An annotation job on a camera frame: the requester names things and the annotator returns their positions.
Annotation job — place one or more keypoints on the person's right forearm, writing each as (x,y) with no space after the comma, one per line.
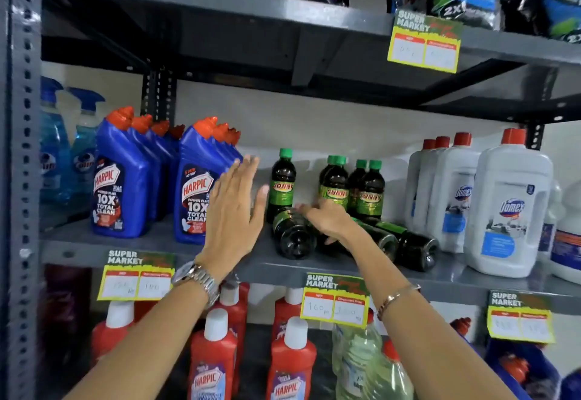
(422,331)

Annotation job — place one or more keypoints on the single dark liquid bottle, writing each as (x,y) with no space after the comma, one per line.
(330,249)

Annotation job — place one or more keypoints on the clear pale liquid bottle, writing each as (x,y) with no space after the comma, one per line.
(392,381)
(354,359)

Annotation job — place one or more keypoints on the group of red cleaner bottles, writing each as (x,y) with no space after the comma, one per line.
(290,363)

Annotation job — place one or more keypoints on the rows of blue cleaner bottles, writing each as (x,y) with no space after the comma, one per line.
(119,177)

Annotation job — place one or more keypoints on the silver wristwatch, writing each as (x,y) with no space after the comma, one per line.
(199,277)

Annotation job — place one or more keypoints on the dark purple bottle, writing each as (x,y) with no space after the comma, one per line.
(61,313)

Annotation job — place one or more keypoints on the person's left forearm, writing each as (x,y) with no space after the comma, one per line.
(150,345)

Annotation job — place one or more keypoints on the person's left thumb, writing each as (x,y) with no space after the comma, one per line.
(260,207)

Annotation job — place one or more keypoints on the blue spray bottle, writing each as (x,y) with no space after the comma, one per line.
(84,154)
(51,150)

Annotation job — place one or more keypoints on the grey metal shelving rack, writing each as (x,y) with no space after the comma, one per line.
(254,9)

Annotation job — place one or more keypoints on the person's right hand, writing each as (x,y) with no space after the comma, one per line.
(333,220)

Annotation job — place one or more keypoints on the blue bottle orange cap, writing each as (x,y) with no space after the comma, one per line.
(522,370)
(463,328)

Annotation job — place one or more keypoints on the yellow green price tag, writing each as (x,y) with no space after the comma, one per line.
(335,302)
(136,279)
(519,320)
(424,43)

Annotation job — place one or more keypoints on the white bottle blue orange label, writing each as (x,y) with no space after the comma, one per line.
(567,241)

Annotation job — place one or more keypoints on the cluster of dark green-capped bottles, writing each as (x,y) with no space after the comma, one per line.
(281,186)

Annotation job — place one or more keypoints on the person's left hand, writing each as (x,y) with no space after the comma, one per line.
(231,218)

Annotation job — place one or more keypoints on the white red-capped cleaner bottle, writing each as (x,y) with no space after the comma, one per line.
(415,186)
(431,172)
(508,213)
(454,195)

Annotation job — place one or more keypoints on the person's right fingers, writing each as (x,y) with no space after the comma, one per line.
(312,212)

